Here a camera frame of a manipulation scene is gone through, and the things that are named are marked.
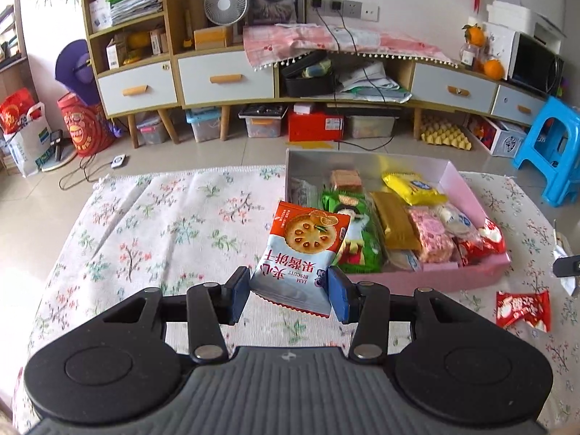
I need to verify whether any black bag on shelf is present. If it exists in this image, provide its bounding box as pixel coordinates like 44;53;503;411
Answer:
281;50;335;97

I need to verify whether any pink marshmallow crisp packet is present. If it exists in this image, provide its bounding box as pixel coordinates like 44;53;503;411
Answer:
407;207;455;263

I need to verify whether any cream white wafer packet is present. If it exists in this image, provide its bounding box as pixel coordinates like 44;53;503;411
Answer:
552;221;579;298

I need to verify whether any microwave oven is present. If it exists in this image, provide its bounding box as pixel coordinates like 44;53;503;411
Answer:
483;22;564;96

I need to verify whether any orange fruit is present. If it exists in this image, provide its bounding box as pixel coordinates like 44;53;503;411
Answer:
483;59;505;80
462;25;486;48

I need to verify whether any pink cardboard box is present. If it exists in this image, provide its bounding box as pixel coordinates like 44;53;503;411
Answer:
286;149;511;295

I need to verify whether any red festive bag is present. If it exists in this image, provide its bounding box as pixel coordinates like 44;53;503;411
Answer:
57;92;115;157

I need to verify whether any wooden shelf unit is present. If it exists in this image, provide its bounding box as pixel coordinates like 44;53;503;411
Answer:
83;0;187;75

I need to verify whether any red shoe box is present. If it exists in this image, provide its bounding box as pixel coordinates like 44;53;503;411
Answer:
288;112;344;142

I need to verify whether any clear wafer block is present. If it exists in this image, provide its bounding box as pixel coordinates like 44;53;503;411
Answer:
330;170;364;194

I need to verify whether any red white candy packet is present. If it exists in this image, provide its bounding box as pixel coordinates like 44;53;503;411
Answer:
454;217;506;266

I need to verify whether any wooden tv cabinet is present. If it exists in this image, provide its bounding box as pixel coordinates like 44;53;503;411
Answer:
91;46;544;137

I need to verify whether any purple plush toy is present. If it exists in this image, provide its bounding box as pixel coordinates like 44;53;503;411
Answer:
55;40;100;105

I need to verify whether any yellow egg tray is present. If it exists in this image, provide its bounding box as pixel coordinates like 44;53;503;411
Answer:
420;115;472;151

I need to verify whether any white desk fan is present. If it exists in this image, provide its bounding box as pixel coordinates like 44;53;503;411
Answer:
203;0;249;26

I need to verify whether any green snack packet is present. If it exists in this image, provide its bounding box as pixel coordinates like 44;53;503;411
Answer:
320;191;384;274

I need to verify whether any pink cloth on cabinet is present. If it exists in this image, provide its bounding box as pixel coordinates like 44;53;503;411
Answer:
243;24;458;70

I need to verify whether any silver grey wafer packet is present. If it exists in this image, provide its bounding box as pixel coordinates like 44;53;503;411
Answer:
290;178;319;209

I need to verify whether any orange fruit lower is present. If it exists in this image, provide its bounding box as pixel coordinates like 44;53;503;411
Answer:
483;59;505;80

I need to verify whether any floral tablecloth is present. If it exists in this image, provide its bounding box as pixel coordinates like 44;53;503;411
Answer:
28;166;579;428

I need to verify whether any orange fruit upper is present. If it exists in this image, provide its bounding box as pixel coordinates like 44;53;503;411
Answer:
462;25;486;48

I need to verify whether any white long bread packet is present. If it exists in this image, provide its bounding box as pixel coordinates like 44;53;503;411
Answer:
434;202;481;241

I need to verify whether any white box with clock print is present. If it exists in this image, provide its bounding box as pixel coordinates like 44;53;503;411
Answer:
465;114;527;159

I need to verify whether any blue plastic stool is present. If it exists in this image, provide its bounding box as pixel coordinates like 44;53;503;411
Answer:
512;97;579;207

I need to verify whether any white orange jam biscuit packet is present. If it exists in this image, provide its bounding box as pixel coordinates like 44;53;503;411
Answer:
250;201;351;317

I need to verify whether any red snack packet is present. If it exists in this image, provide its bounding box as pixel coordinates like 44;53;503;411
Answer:
496;290;551;333

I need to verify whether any white shopping bag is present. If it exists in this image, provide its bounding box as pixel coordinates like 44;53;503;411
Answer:
4;102;54;178

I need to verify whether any small white blue packet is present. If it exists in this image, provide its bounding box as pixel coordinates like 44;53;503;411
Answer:
386;249;423;272

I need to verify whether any gold biscuit packet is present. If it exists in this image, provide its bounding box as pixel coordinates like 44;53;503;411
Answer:
370;191;420;252

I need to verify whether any yellow cracker packet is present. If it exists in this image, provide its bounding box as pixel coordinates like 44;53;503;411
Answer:
381;173;448;206

